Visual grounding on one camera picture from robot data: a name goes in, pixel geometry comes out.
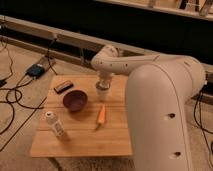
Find long wooden beam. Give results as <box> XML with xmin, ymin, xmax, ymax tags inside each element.
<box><xmin>0</xmin><ymin>15</ymin><xmax>207</xmax><ymax>85</ymax></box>

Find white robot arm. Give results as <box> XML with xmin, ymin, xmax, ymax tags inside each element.
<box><xmin>91</xmin><ymin>45</ymin><xmax>206</xmax><ymax>171</ymax></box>

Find white plastic bottle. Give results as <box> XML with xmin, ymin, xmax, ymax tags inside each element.
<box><xmin>45</xmin><ymin>111</ymin><xmax>65</xmax><ymax>137</ymax></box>

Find black power adapter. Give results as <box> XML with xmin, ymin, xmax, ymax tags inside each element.
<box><xmin>26</xmin><ymin>64</ymin><xmax>45</xmax><ymax>78</ymax></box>

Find orange carrot toy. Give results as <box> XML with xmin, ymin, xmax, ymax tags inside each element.
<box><xmin>95</xmin><ymin>104</ymin><xmax>106</xmax><ymax>130</ymax></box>

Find black floor cables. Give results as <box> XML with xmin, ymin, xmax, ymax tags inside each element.
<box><xmin>0</xmin><ymin>19</ymin><xmax>58</xmax><ymax>153</ymax></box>

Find purple bowl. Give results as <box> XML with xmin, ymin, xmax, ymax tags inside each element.
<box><xmin>63</xmin><ymin>90</ymin><xmax>88</xmax><ymax>112</ymax></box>

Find white ceramic cup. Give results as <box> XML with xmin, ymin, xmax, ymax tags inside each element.
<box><xmin>97</xmin><ymin>89</ymin><xmax>109</xmax><ymax>102</ymax></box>

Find wooden table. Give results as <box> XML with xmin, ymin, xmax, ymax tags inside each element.
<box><xmin>30</xmin><ymin>75</ymin><xmax>132</xmax><ymax>157</ymax></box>

